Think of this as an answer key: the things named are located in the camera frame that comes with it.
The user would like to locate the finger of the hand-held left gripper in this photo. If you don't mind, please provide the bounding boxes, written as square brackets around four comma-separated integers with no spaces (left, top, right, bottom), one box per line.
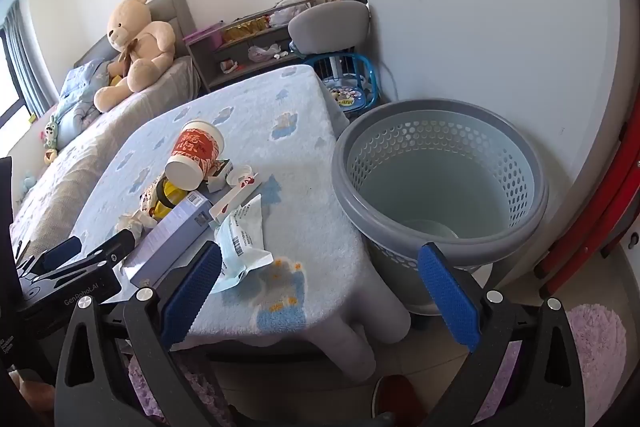
[17,236,83,281]
[37,229,136,289]

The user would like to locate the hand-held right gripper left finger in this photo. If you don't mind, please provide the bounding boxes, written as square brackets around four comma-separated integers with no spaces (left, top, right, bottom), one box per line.
[54,241,223,427]

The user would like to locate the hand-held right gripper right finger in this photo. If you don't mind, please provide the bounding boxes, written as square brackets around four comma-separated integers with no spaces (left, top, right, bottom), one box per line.
[417,242,598,427]

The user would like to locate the white tissue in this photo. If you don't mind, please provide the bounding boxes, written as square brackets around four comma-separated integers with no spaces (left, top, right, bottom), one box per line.
[116,209,157,239]

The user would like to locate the purple cardboard box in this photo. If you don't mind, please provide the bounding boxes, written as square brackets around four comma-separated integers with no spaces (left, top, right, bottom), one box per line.
[122,192,217,289]

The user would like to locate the yellow printed snack wrapper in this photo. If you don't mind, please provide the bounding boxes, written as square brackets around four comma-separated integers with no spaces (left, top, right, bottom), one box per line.
[137,174,197,221]

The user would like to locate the white plastic packet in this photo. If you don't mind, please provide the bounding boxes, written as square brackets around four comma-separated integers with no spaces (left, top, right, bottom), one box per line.
[212,194,274,284]

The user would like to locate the red and white stick packet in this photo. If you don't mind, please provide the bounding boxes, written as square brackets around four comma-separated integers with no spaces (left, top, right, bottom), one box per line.
[210,179,264,224]

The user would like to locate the grey perforated plastic basket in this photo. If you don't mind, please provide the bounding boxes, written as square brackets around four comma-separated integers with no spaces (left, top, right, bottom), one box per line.
[331,99,549,315]

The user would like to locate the red printed paper cup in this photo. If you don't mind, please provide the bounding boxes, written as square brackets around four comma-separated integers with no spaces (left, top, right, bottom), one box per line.
[165,119,225,190]

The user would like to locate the beige bed sheet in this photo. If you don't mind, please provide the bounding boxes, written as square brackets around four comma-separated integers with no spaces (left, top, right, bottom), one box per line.
[10,57,201,258]

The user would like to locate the red slipper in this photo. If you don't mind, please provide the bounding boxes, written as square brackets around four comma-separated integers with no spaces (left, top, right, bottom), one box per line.
[372,374,422,427]

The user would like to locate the small green plush toy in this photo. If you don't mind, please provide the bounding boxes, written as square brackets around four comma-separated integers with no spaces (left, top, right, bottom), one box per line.
[42,114,62,166]

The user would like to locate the blue patterned pillow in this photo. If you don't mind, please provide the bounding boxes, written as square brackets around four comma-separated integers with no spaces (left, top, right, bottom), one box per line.
[50,59,122,148]

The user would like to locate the purple fluffy rug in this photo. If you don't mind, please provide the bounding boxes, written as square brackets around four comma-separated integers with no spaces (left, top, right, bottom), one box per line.
[127,304,629,427]

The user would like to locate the light blue printed blanket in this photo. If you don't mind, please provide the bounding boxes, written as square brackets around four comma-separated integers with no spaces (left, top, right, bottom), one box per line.
[70,64,414,384]

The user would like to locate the grey curtain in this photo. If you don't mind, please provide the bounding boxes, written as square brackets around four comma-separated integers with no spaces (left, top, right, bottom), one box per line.
[0,0,57,118]

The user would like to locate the beige teddy bear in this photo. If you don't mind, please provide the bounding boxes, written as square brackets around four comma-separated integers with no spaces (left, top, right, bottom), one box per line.
[94,0,177,112]

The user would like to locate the blue printed stool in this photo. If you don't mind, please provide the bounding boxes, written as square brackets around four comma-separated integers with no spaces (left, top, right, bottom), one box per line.
[290,42,384,114]

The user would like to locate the pink plastic box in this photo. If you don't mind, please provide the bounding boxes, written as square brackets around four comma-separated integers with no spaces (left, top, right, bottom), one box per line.
[182,22,226,54]

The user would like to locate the grey shelf unit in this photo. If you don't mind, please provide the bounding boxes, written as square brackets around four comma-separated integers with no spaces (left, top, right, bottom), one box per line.
[184,0,317,90]

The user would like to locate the grey bed headboard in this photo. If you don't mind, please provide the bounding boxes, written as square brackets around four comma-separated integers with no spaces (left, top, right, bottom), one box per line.
[75,0,202,94]

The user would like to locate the white plastic bag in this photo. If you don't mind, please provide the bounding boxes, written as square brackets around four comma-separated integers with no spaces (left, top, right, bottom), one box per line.
[248,43,282,63]

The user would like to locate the yellow snack packets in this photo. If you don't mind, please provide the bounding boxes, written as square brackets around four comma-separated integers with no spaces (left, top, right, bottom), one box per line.
[222,14,272,46]

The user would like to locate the grey chair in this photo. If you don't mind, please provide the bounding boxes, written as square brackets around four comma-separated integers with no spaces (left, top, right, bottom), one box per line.
[287,0,371,56]

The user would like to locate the red curved frame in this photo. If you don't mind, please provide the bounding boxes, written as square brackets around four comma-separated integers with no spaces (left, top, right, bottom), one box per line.
[536,107,640,294]

